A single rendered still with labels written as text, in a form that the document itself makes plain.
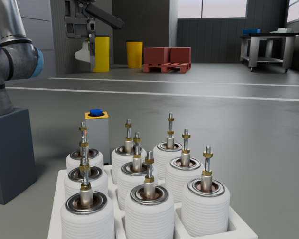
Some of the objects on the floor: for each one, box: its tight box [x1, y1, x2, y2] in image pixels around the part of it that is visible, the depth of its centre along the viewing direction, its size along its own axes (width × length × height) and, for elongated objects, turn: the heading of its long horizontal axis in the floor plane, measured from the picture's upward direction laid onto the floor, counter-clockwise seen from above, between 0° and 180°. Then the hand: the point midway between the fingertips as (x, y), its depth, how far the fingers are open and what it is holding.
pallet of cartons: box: [143, 47, 191, 73], centre depth 590 cm, size 127×88×46 cm
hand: (93, 67), depth 84 cm, fingers closed
